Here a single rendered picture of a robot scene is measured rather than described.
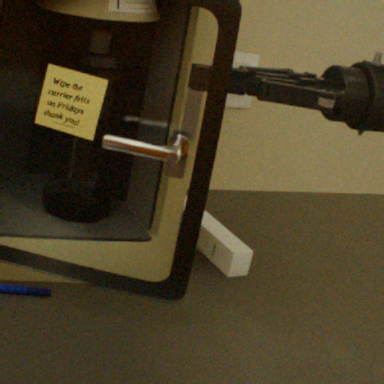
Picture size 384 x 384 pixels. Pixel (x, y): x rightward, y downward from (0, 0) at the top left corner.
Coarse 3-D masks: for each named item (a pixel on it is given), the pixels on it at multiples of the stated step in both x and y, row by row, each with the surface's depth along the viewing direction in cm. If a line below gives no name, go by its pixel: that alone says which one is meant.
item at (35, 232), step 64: (64, 0) 93; (128, 0) 91; (192, 0) 90; (0, 64) 96; (64, 64) 95; (128, 64) 94; (192, 64) 92; (0, 128) 98; (128, 128) 96; (192, 128) 94; (0, 192) 101; (64, 192) 99; (128, 192) 98; (192, 192) 97; (0, 256) 103; (64, 256) 102; (128, 256) 100; (192, 256) 99
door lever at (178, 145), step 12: (108, 144) 91; (120, 144) 91; (132, 144) 91; (144, 144) 91; (156, 144) 91; (168, 144) 95; (180, 144) 94; (144, 156) 91; (156, 156) 91; (168, 156) 90; (180, 156) 91
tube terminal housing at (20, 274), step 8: (0, 264) 108; (8, 264) 108; (0, 272) 108; (8, 272) 109; (16, 272) 109; (24, 272) 110; (32, 272) 110; (8, 280) 109; (16, 280) 110; (24, 280) 110; (32, 280) 110; (40, 280) 111; (48, 280) 111; (56, 280) 112; (64, 280) 112
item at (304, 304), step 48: (240, 192) 162; (288, 192) 167; (288, 240) 141; (336, 240) 145; (48, 288) 110; (96, 288) 112; (192, 288) 118; (240, 288) 120; (288, 288) 122; (336, 288) 125; (0, 336) 95; (48, 336) 97; (96, 336) 99; (144, 336) 102; (192, 336) 103; (240, 336) 105; (288, 336) 107; (336, 336) 109
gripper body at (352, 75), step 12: (324, 72) 103; (336, 72) 100; (348, 72) 100; (360, 72) 100; (336, 84) 100; (348, 84) 98; (360, 84) 99; (336, 96) 97; (348, 96) 98; (360, 96) 99; (336, 108) 100; (348, 108) 99; (360, 108) 100; (336, 120) 101; (348, 120) 101
